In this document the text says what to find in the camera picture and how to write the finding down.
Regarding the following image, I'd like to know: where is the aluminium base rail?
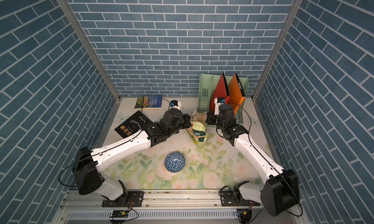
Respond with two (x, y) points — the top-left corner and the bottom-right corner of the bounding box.
(52, 189), (248, 224)

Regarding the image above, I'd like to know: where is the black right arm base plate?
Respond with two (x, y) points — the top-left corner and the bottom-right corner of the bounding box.
(218, 181), (261, 206)

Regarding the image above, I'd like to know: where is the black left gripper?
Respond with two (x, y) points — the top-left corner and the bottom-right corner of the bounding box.
(165, 113), (192, 138)

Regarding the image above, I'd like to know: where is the green oats bag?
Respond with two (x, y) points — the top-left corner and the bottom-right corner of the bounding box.
(187, 110), (208, 148)

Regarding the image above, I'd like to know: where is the black Murphy's law book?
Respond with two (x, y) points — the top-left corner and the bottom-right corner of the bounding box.
(115, 111), (152, 138)

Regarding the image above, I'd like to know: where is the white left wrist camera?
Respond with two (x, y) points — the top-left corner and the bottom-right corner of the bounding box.
(169, 100), (182, 110)

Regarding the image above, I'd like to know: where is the mint green file rack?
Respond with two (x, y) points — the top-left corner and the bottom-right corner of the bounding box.
(198, 74), (249, 123)

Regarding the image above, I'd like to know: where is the red binder folder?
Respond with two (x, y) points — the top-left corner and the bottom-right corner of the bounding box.
(209, 73), (230, 110)

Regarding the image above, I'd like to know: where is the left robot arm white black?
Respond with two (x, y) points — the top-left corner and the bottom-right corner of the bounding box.
(72, 108), (191, 206)

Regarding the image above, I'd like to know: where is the blue patterned ceramic bowl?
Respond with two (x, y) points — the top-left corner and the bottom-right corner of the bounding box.
(164, 152), (186, 173)

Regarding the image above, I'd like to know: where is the blue Animal Farm book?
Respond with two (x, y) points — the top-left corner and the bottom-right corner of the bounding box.
(134, 96), (163, 110)

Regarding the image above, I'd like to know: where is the small black controller board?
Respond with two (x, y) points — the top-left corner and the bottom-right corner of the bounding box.
(110, 210), (129, 219)

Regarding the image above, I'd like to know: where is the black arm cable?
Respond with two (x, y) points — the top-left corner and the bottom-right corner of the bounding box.
(215, 102), (304, 218)
(57, 98), (173, 188)

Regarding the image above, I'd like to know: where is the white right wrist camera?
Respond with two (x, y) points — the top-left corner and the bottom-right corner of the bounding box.
(214, 97), (226, 115)

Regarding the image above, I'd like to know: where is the orange binder folder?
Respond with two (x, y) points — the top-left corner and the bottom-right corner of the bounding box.
(228, 73), (245, 114)

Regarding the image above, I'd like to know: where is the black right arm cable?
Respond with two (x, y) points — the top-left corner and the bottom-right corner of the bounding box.
(215, 102), (304, 218)

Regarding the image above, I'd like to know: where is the floral printed table mat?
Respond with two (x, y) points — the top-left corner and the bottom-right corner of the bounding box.
(103, 98), (276, 190)

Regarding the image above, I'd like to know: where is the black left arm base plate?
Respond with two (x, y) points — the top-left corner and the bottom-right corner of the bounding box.
(101, 180), (145, 208)

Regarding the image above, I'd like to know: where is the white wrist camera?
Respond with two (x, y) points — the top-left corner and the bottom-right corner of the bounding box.
(169, 100), (182, 110)
(214, 97), (226, 115)

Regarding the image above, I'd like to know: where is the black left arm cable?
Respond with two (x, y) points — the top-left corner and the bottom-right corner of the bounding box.
(57, 98), (173, 188)

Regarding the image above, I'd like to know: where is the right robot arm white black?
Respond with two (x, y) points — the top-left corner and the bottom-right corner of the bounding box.
(206, 103), (300, 217)

